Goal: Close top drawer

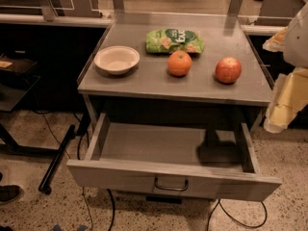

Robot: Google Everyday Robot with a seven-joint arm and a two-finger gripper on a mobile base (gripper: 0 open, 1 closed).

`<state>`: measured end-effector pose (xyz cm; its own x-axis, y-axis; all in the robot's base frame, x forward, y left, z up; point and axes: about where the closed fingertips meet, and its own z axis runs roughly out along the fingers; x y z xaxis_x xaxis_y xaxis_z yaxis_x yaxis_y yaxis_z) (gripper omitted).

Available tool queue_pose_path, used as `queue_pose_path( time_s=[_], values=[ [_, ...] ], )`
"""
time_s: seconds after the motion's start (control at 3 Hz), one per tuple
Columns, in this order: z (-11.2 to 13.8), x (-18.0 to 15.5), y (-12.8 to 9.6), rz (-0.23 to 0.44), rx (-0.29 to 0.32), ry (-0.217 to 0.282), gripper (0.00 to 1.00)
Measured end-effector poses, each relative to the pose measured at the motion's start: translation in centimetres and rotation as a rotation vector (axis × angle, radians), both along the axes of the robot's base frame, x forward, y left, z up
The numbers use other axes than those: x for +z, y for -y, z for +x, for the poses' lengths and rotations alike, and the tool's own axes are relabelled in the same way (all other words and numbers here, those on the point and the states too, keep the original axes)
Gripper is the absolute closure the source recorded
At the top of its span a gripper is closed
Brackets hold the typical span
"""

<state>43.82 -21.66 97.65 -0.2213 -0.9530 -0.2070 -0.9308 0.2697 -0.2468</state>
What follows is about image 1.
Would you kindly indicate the green chip bag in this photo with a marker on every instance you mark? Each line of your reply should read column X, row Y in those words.
column 171, row 40

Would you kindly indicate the grey top drawer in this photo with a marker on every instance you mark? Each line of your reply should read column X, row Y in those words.
column 186, row 160

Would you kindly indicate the black metal stand leg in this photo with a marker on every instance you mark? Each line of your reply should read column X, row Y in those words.
column 44, row 186

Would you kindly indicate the white bowl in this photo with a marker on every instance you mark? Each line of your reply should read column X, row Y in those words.
column 117, row 60

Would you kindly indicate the dark shoe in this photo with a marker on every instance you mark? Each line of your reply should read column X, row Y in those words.
column 9, row 193

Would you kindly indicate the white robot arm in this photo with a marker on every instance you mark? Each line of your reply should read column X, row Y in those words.
column 296, row 40

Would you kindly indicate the dark side table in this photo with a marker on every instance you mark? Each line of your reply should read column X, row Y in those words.
column 16, row 81

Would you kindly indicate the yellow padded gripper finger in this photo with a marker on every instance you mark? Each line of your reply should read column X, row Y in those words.
column 277, row 42
column 289, row 97

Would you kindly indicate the red apple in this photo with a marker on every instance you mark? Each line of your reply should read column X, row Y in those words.
column 228, row 70

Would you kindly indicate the grey drawer cabinet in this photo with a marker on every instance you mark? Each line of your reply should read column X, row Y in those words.
column 223, row 36

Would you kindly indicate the orange fruit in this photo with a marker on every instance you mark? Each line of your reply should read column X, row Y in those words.
column 179, row 63

